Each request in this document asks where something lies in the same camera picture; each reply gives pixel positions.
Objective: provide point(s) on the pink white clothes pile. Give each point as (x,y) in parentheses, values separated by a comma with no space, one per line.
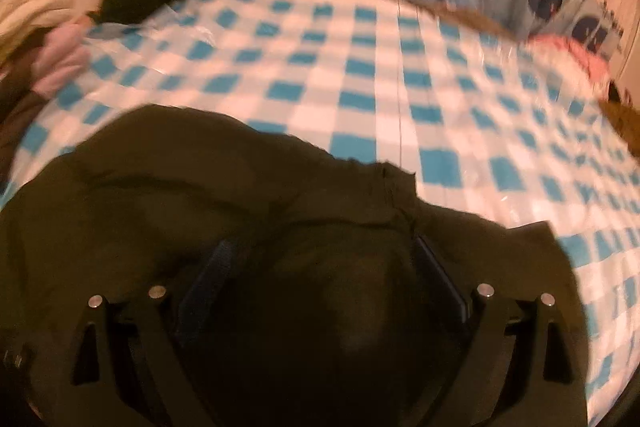
(42,51)

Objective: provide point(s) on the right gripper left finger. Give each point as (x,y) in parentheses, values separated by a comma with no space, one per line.
(124,365)

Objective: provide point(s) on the dark olive puffer jacket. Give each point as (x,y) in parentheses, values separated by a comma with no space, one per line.
(325,319)

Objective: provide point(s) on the blue white checkered bed cover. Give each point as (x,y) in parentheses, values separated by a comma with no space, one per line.
(508,132)

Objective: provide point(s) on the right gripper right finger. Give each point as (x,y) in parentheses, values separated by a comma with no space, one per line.
(515,365)

